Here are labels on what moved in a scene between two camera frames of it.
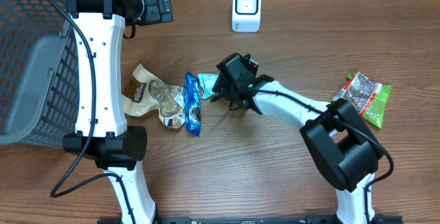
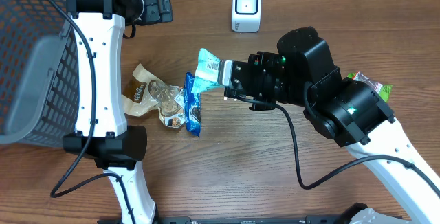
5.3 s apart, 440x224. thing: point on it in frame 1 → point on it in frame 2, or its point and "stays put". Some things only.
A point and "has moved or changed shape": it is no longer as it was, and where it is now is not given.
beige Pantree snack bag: [145, 93] stays put
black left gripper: [156, 14] stays put
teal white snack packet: [207, 82] has moved or changed shape
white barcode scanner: [247, 8] stays put
